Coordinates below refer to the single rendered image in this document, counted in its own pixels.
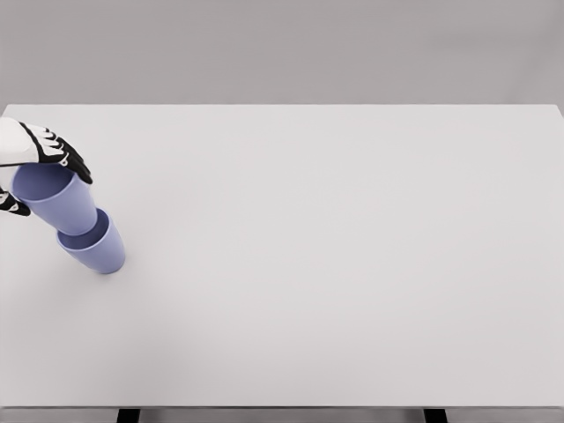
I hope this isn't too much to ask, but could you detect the lavender blue plastic cup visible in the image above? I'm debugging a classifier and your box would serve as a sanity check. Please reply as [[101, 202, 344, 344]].
[[11, 163, 99, 236], [56, 207, 126, 275]]

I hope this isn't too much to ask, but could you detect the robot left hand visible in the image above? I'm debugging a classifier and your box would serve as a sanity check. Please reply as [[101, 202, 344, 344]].
[[0, 117, 94, 218]]

